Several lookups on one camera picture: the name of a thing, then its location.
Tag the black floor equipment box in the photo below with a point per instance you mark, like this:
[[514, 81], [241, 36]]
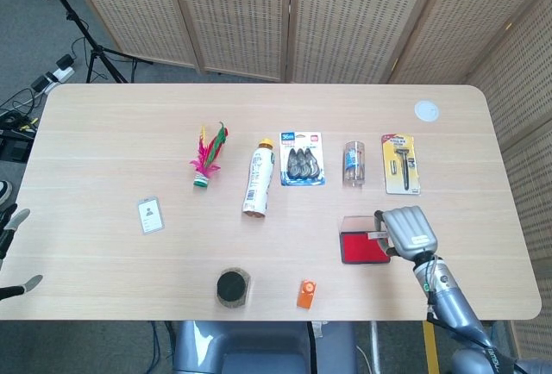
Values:
[[15, 145]]

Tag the black tripod stand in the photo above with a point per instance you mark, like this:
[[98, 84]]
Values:
[[79, 25]]

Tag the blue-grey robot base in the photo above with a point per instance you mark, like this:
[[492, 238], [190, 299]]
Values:
[[259, 348]]

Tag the clear plastic jar with sticks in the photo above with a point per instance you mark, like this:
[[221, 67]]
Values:
[[353, 163]]

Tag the white power strip with plugs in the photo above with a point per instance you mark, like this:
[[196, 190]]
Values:
[[60, 74]]

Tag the ID badge card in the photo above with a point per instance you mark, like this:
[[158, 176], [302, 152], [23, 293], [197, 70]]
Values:
[[151, 215]]

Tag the white bottle with yellow cap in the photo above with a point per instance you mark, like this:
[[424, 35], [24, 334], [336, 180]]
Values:
[[259, 176]]

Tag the pink green feather shuttlecock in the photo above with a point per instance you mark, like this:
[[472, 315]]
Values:
[[202, 180]]

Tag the razor in yellow blister pack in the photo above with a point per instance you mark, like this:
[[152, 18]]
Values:
[[403, 163]]

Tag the wooden woven folding screen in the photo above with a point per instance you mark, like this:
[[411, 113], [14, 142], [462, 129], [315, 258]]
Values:
[[237, 12]]

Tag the white table leg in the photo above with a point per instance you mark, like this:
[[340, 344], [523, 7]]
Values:
[[375, 348]]

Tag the black grey left robot hand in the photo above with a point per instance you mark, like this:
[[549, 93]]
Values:
[[15, 221]]

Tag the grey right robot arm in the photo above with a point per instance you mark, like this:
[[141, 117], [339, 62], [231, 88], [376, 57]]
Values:
[[453, 301]]

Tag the glass jar with black lid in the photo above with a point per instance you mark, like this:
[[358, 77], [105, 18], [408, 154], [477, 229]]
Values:
[[233, 288]]

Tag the blue correction tape blister pack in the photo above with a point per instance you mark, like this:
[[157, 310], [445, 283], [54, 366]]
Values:
[[302, 163]]

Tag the red ink pad clear lid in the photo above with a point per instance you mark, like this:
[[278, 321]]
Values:
[[360, 249]]

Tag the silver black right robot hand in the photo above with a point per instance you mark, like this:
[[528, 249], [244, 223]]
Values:
[[409, 229]]

